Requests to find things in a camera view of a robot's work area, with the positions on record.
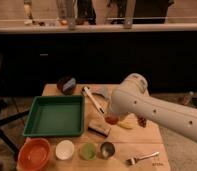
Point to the red apple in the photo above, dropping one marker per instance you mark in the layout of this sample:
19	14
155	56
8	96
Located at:
112	120

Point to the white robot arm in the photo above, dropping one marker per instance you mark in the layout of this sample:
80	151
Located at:
132	96

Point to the grey spatula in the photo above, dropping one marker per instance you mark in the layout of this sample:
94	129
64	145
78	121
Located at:
102	92

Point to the dark bowl with sponge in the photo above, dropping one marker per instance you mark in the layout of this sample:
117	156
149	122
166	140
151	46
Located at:
66	85

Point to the grey block sponge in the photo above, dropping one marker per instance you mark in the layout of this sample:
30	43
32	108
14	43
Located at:
100	128

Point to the yellow banana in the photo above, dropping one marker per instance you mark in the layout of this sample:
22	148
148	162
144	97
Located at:
125	125

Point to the dark grape bunch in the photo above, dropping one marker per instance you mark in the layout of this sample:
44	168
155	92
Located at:
142	121

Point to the green plastic tray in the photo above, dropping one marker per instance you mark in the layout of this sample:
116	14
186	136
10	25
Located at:
55	116

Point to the silver metal cup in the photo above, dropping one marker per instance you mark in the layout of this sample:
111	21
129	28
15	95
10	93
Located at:
107	150

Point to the green small cup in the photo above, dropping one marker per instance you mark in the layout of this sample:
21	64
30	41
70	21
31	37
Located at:
87	151

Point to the white small bowl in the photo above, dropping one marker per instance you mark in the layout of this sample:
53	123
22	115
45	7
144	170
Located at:
64	150

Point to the silver fork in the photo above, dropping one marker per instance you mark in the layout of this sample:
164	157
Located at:
135	160

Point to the orange bowl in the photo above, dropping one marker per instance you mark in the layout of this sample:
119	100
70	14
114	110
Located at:
34	154

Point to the black office chair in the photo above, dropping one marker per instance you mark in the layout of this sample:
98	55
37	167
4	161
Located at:
0	110

